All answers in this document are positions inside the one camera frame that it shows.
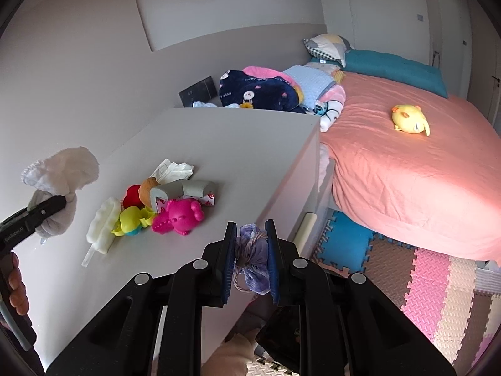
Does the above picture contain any purple plaid sachet pouch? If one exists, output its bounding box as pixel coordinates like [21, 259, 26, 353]
[233, 223, 270, 295]

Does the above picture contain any white tissue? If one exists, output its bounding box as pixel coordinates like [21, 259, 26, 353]
[21, 147, 99, 238]

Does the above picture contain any white paper packet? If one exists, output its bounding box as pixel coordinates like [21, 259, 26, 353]
[150, 159, 194, 185]

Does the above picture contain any brown potato plush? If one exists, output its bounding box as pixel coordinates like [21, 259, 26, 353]
[137, 177, 160, 208]

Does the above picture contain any red heart plush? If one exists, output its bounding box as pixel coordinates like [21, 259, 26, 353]
[121, 184, 144, 210]

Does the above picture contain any person's left hand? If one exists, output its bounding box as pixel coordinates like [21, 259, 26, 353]
[8, 253, 30, 316]

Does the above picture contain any person's right hand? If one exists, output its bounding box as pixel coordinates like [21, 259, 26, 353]
[200, 328, 259, 376]

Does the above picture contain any pink bear toy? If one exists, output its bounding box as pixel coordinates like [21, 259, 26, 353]
[151, 198, 205, 236]

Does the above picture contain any yellow-green plastic toy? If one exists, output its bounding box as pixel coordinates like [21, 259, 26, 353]
[111, 206, 156, 237]

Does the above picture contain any navy rabbit blanket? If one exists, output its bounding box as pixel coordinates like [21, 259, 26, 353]
[218, 70, 305, 114]

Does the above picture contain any white cartoon plush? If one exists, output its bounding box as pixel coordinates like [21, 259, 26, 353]
[315, 84, 346, 133]

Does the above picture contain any light blue folded blanket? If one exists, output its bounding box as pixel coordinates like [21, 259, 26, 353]
[284, 65, 335, 110]

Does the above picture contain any pink bed sheet mattress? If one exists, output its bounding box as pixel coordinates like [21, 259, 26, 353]
[320, 72, 500, 261]

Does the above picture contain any yellow chick plush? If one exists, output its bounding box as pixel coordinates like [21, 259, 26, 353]
[391, 104, 431, 137]

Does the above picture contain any coloured foam floor mat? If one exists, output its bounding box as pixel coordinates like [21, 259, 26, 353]
[312, 210, 500, 375]

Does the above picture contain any checked patchwork pillow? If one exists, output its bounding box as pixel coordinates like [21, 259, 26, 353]
[303, 34, 352, 67]

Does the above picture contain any teal pillow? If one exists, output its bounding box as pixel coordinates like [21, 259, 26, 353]
[311, 49, 449, 100]

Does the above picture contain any white door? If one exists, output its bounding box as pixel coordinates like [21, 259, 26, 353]
[426, 0, 472, 98]

